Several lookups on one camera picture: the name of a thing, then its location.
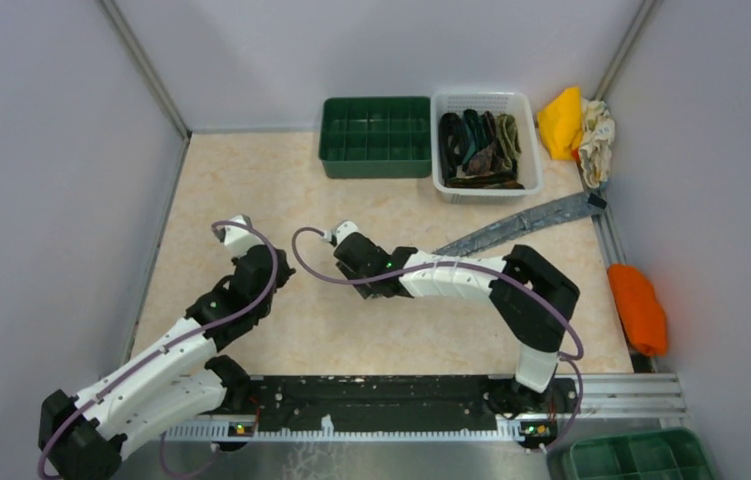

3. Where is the grey floral tie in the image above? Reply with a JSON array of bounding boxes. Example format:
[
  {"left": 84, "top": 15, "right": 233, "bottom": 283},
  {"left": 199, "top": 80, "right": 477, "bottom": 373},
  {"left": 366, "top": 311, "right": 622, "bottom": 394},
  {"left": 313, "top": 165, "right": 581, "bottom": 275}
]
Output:
[{"left": 434, "top": 192, "right": 608, "bottom": 257}]

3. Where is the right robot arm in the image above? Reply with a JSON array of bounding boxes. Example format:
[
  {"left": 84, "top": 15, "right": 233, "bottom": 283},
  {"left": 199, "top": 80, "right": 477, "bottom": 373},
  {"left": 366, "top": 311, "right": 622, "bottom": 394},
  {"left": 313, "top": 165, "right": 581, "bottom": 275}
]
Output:
[{"left": 331, "top": 232, "right": 580, "bottom": 412}]

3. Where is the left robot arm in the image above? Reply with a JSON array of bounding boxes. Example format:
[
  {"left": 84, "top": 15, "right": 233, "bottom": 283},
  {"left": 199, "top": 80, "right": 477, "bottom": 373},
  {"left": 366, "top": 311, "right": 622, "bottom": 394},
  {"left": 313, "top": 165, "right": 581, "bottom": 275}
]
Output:
[{"left": 37, "top": 245, "right": 295, "bottom": 479}]

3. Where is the green divided organizer tray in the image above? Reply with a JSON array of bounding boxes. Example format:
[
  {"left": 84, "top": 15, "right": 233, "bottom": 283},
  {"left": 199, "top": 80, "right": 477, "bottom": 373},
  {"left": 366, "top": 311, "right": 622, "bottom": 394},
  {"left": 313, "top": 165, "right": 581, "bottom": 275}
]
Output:
[{"left": 318, "top": 96, "right": 432, "bottom": 179}]

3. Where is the black tie in basket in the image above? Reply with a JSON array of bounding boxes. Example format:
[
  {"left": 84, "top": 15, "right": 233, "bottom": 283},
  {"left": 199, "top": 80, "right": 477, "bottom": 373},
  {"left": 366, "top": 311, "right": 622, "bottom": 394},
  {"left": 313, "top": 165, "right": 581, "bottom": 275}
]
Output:
[{"left": 438, "top": 112, "right": 469, "bottom": 184}]

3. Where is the brown patterned tie in basket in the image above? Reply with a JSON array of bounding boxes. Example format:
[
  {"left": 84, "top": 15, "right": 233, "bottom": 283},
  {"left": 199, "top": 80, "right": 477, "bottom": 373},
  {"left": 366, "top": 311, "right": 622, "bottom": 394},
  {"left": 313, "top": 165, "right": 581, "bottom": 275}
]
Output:
[{"left": 445, "top": 148, "right": 524, "bottom": 190}]

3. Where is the teal tie in basket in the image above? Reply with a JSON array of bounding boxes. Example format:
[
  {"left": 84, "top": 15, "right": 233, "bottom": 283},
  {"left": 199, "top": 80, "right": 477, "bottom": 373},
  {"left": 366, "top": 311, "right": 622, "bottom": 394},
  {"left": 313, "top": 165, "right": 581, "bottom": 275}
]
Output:
[{"left": 463, "top": 109, "right": 488, "bottom": 164}]

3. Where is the olive tie in basket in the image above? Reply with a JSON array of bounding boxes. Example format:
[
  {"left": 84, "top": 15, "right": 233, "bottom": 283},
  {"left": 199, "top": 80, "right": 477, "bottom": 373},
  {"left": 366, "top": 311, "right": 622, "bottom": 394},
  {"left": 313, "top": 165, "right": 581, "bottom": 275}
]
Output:
[{"left": 494, "top": 113, "right": 521, "bottom": 174}]

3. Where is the white plastic basket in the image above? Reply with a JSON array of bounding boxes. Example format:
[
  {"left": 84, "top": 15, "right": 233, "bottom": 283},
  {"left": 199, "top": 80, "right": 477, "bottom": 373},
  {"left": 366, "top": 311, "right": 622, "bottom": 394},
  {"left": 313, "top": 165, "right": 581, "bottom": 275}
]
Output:
[{"left": 431, "top": 91, "right": 544, "bottom": 203}]

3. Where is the yellow cloth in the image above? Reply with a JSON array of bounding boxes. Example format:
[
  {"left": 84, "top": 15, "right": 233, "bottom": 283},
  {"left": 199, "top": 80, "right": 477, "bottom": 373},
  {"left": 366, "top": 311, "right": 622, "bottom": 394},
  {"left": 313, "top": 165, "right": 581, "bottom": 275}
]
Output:
[{"left": 537, "top": 86, "right": 583, "bottom": 160}]

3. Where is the cream patterned cloth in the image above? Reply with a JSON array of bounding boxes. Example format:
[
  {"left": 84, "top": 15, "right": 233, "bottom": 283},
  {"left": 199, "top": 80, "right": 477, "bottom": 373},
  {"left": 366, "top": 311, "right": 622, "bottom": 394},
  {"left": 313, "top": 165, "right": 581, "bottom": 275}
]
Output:
[{"left": 578, "top": 98, "right": 616, "bottom": 190}]

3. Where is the orange cloth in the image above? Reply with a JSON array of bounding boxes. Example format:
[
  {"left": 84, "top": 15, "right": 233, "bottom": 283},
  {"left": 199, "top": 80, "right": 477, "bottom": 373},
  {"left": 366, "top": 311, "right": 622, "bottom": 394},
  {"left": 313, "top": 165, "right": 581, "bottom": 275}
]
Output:
[{"left": 607, "top": 263, "right": 669, "bottom": 357}]

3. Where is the green crate bottom right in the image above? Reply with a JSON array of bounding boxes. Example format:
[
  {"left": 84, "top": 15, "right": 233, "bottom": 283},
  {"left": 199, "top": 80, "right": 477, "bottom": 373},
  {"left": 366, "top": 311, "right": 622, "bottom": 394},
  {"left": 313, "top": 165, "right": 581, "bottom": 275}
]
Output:
[{"left": 559, "top": 428, "right": 718, "bottom": 479}]

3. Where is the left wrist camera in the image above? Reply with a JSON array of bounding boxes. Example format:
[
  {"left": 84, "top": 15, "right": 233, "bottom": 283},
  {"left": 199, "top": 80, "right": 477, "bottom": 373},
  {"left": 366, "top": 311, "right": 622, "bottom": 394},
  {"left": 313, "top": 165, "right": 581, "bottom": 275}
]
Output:
[{"left": 213, "top": 214, "right": 263, "bottom": 259}]

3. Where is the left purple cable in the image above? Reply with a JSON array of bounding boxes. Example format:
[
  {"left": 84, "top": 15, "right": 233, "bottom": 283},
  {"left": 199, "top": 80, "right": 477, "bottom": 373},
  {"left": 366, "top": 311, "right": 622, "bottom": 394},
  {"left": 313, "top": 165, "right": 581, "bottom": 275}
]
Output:
[{"left": 37, "top": 220, "right": 280, "bottom": 480}]

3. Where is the purple cable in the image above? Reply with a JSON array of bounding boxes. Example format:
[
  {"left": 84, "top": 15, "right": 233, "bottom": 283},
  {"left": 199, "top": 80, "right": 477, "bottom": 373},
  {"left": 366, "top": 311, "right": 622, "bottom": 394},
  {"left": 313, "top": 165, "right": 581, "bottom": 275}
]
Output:
[
  {"left": 37, "top": 220, "right": 280, "bottom": 480},
  {"left": 291, "top": 227, "right": 586, "bottom": 452}
]

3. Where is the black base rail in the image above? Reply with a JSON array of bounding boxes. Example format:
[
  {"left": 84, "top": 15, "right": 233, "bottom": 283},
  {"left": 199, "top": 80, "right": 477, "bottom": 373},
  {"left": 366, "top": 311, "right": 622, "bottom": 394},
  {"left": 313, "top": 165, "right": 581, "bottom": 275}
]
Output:
[{"left": 214, "top": 375, "right": 578, "bottom": 433}]

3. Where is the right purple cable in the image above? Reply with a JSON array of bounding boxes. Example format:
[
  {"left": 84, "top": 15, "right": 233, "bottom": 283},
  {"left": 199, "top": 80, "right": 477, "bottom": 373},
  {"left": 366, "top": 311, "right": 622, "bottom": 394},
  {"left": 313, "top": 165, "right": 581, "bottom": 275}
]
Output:
[{"left": 291, "top": 227, "right": 586, "bottom": 452}]

